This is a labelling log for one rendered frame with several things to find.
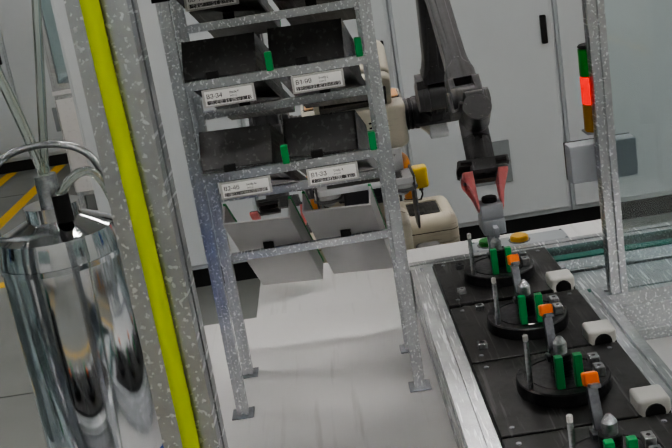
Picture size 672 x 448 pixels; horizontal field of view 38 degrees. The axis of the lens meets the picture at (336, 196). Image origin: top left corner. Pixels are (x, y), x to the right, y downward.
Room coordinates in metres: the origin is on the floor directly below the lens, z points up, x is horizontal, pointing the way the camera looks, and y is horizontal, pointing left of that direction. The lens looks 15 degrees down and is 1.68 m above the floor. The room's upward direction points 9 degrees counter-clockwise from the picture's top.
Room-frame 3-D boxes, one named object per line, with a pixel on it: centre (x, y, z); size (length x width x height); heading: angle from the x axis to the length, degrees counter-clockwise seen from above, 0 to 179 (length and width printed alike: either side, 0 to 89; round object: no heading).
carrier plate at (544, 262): (1.85, -0.30, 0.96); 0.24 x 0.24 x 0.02; 0
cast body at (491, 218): (1.86, -0.30, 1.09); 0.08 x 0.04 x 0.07; 179
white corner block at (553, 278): (1.75, -0.39, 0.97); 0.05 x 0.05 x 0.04; 0
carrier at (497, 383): (1.35, -0.29, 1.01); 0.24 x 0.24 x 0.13; 0
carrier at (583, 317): (1.60, -0.30, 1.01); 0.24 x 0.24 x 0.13; 0
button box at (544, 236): (2.07, -0.38, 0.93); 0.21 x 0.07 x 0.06; 90
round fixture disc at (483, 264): (1.85, -0.30, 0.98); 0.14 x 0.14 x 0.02
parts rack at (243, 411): (1.73, 0.07, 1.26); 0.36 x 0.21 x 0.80; 90
